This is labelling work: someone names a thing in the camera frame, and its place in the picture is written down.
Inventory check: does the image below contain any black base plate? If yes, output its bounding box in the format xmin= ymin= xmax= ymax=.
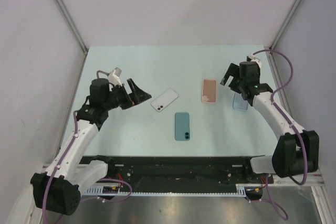
xmin=80 ymin=156 xmax=274 ymax=191

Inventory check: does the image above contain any aluminium frame post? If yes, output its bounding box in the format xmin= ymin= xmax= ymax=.
xmin=268 ymin=0 xmax=304 ymax=49
xmin=53 ymin=0 xmax=88 ymax=56

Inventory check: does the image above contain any grey slotted cable duct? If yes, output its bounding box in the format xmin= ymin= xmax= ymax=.
xmin=83 ymin=183 xmax=263 ymax=197

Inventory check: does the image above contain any light blue phone case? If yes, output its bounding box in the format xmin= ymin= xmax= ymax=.
xmin=233 ymin=93 xmax=249 ymax=112

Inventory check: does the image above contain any right aluminium frame post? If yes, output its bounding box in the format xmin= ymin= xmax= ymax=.
xmin=268 ymin=0 xmax=304 ymax=49

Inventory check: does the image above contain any left aluminium frame post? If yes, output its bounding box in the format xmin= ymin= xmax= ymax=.
xmin=53 ymin=0 xmax=88 ymax=56

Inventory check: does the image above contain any white phone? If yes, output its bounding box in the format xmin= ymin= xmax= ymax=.
xmin=151 ymin=88 xmax=179 ymax=112

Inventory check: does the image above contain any aluminium cross rail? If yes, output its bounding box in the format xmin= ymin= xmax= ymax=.
xmin=41 ymin=165 xmax=325 ymax=185

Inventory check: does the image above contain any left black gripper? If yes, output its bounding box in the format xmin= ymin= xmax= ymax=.
xmin=103 ymin=79 xmax=151 ymax=111

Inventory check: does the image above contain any green phone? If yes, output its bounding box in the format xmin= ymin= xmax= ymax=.
xmin=174 ymin=112 xmax=191 ymax=141

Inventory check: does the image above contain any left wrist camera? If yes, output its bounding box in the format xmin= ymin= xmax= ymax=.
xmin=107 ymin=67 xmax=122 ymax=86

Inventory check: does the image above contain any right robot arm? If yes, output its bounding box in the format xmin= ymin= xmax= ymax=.
xmin=221 ymin=61 xmax=319 ymax=183

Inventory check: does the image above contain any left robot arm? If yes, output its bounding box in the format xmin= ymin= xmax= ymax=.
xmin=30 ymin=78 xmax=151 ymax=217

